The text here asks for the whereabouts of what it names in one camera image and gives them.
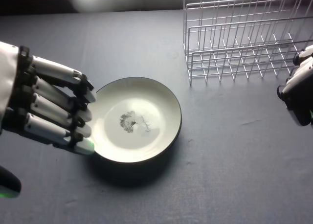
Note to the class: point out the grey table cloth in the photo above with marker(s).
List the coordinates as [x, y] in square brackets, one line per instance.
[244, 160]

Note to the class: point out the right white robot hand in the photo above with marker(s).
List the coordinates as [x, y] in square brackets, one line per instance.
[299, 94]

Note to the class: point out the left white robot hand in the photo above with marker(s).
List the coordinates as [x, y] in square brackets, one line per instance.
[49, 104]

